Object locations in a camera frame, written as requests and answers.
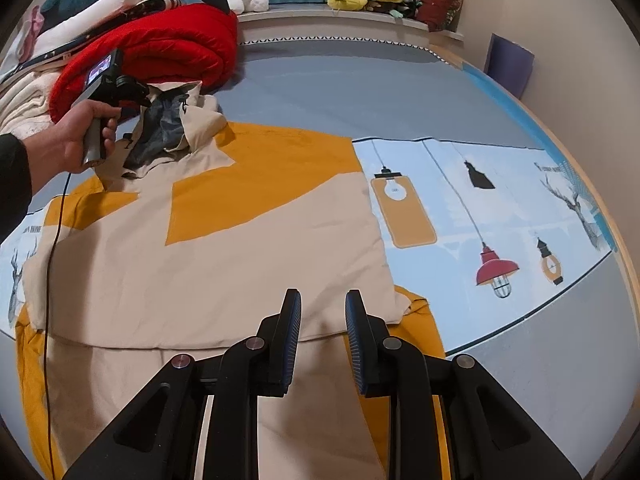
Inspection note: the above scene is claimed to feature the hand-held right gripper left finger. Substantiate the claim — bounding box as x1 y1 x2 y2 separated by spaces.
62 288 303 480

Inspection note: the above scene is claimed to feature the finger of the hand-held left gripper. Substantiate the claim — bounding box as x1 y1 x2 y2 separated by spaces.
117 76 152 108

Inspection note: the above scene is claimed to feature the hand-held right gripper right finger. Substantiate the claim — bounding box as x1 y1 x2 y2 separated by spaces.
345 290 583 480

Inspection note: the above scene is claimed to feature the beige and yellow jacket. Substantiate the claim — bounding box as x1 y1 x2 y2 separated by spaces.
17 82 446 480

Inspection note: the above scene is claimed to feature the person's left forearm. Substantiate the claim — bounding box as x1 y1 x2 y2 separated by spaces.
0 130 40 243

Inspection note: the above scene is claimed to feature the person's left hand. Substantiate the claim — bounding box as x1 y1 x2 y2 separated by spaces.
34 100 117 176

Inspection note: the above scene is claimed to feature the red folded quilt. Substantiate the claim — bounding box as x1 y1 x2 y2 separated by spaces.
49 2 240 123

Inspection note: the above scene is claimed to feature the white pillow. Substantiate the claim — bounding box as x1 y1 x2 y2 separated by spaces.
37 0 176 43

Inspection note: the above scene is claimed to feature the cream fluffy folded blanket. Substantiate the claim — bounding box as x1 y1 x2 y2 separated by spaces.
0 67 66 136

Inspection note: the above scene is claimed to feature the white and pink cloth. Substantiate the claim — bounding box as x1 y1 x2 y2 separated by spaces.
12 5 46 61

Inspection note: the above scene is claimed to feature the window sill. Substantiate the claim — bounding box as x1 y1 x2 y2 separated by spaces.
235 2 466 48

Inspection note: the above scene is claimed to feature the grey bed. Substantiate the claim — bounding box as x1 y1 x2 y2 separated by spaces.
0 35 628 480

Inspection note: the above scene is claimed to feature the purple board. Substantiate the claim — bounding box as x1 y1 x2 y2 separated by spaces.
483 33 535 101

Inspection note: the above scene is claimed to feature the black cable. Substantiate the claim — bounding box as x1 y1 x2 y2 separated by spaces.
42 167 68 480

